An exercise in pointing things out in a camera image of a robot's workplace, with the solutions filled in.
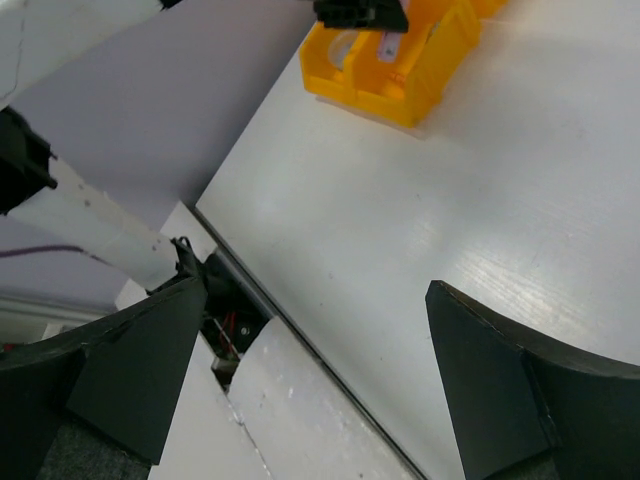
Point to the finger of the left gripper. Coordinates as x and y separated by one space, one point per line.
370 15

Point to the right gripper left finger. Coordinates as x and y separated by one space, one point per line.
97 402

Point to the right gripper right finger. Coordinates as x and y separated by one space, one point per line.
524 405

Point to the clear round pin jar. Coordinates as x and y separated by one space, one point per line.
340 47

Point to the yellow four-compartment tray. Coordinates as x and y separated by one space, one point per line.
441 35

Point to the white foam board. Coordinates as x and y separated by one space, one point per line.
303 425

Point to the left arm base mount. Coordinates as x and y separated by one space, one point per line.
233 316

